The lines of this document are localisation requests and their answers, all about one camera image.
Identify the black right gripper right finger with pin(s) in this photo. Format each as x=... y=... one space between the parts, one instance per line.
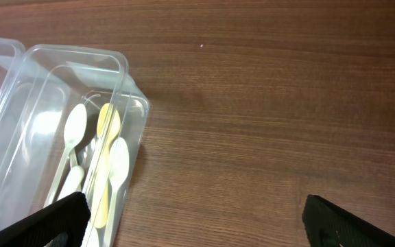
x=328 y=225

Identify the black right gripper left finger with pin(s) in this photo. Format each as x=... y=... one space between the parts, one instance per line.
x=62 y=223

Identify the white plastic spoon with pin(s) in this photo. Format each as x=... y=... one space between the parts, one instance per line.
x=72 y=182
x=119 y=169
x=91 y=236
x=74 y=130

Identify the yellow plastic spoon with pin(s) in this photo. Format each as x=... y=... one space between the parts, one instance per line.
x=108 y=127

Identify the right clear plastic container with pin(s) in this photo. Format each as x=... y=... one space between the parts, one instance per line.
x=49 y=81

